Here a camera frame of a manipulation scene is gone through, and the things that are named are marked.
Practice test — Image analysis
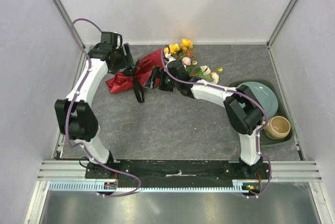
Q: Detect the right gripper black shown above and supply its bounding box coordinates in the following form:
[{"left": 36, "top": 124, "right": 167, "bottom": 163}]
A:
[{"left": 144, "top": 66, "right": 180, "bottom": 92}]

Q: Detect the black ribbon gold lettering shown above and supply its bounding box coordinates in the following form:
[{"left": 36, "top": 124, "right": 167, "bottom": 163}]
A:
[{"left": 122, "top": 59, "right": 152, "bottom": 103}]

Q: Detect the dark red wrapping paper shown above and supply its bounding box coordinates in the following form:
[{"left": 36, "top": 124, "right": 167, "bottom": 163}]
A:
[{"left": 105, "top": 49, "right": 163, "bottom": 94}]

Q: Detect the pink rose stem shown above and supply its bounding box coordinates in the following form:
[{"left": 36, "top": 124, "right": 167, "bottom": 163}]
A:
[{"left": 182, "top": 57, "right": 197, "bottom": 68}]

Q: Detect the yellow rose stem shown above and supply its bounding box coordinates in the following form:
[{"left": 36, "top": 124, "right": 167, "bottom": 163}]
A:
[{"left": 163, "top": 39, "right": 193, "bottom": 59}]

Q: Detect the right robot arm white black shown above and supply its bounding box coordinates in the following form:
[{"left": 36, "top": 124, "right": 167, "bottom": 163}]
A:
[{"left": 144, "top": 60, "right": 265, "bottom": 179}]

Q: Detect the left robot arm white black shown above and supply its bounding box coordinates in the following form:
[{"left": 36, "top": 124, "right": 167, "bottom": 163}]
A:
[{"left": 54, "top": 31, "right": 134, "bottom": 178}]

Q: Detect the brown rose stem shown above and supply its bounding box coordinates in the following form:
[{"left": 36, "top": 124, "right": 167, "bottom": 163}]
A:
[{"left": 183, "top": 49, "right": 194, "bottom": 59}]

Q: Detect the white rose stem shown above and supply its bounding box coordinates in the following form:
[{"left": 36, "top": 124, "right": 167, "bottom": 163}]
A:
[{"left": 185, "top": 65, "right": 223, "bottom": 84}]

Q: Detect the teal ceramic plate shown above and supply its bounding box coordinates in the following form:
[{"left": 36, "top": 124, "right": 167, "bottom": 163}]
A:
[{"left": 237, "top": 81, "right": 278, "bottom": 118}]

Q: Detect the dark green tray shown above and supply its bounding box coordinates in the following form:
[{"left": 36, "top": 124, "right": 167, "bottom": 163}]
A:
[{"left": 229, "top": 80, "right": 294, "bottom": 147}]

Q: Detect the beige ceramic mug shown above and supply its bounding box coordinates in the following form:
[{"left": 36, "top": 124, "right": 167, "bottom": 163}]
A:
[{"left": 264, "top": 116, "right": 291, "bottom": 140}]

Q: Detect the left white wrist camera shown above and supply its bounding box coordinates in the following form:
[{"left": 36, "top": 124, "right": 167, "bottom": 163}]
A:
[{"left": 113, "top": 31, "right": 123, "bottom": 49}]

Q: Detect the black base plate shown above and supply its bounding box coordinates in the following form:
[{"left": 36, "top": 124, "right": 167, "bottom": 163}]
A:
[{"left": 85, "top": 159, "right": 273, "bottom": 183}]

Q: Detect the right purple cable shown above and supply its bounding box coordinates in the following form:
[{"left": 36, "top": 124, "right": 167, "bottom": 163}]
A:
[{"left": 161, "top": 45, "right": 273, "bottom": 199}]

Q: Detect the blue slotted cable duct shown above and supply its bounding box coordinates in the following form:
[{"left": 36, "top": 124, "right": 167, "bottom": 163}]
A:
[{"left": 48, "top": 181, "right": 251, "bottom": 193}]

